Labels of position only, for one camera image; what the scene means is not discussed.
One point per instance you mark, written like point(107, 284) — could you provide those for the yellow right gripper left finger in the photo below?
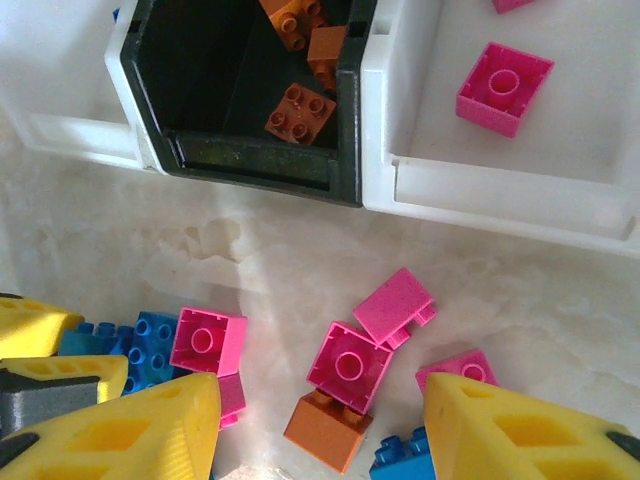
point(125, 440)

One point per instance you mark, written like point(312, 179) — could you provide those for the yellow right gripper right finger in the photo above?
point(525, 440)

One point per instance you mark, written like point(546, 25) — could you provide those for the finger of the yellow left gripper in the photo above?
point(107, 375)
point(30, 325)

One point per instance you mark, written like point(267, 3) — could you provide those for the pink lego brick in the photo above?
point(232, 345)
point(232, 400)
point(370, 360)
point(390, 305)
point(485, 112)
point(510, 5)
point(450, 370)

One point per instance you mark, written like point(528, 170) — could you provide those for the orange lego brick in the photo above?
point(325, 47)
point(320, 440)
point(295, 22)
point(300, 115)

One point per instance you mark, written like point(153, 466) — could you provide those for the blue six-stud lego brick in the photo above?
point(150, 350)

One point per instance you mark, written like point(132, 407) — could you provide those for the white plastic bin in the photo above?
point(50, 135)
point(500, 195)

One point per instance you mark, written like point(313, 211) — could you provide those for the black plastic bin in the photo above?
point(250, 170)

